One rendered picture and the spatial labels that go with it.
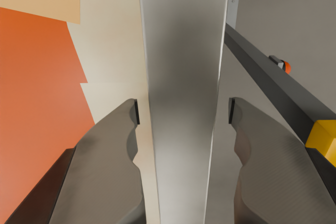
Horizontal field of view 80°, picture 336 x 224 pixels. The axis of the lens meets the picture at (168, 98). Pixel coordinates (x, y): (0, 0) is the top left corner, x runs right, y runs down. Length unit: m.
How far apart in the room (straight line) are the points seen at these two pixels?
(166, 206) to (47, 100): 0.12
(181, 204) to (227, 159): 1.47
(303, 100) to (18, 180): 0.37
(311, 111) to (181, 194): 0.23
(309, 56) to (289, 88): 0.97
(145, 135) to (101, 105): 0.04
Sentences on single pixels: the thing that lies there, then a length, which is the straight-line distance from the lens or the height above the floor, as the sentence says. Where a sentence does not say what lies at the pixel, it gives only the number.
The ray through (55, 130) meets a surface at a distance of 0.20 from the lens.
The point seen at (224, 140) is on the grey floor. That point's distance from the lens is 1.51.
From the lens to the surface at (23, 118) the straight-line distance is 0.20.
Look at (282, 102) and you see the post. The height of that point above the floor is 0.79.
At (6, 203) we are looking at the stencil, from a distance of 0.31.
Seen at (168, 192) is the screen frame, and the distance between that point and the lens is 0.17.
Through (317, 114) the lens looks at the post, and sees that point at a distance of 0.34.
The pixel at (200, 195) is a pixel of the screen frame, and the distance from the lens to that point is 0.17.
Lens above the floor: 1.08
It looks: 60 degrees down
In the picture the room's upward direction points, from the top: 177 degrees counter-clockwise
